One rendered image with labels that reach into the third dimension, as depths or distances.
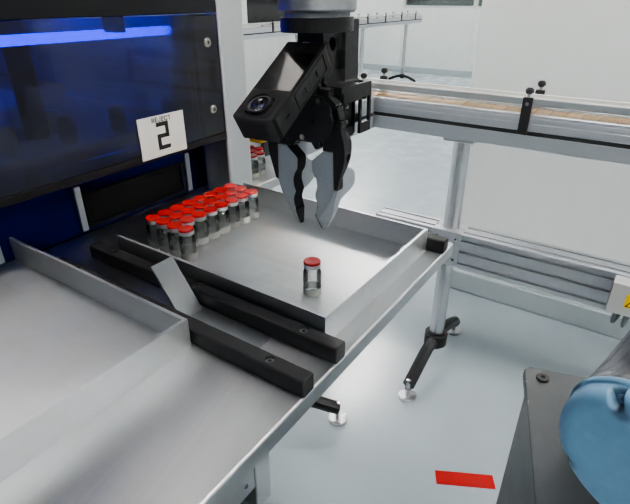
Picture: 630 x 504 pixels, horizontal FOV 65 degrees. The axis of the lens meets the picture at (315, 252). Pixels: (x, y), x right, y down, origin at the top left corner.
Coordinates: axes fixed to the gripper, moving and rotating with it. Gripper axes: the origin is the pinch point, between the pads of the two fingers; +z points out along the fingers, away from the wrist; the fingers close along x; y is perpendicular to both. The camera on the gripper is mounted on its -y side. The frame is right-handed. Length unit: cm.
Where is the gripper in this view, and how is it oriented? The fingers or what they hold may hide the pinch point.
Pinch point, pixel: (308, 216)
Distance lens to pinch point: 55.0
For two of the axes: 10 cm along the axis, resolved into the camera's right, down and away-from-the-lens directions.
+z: 0.1, 8.9, 4.5
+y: 5.6, -3.8, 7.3
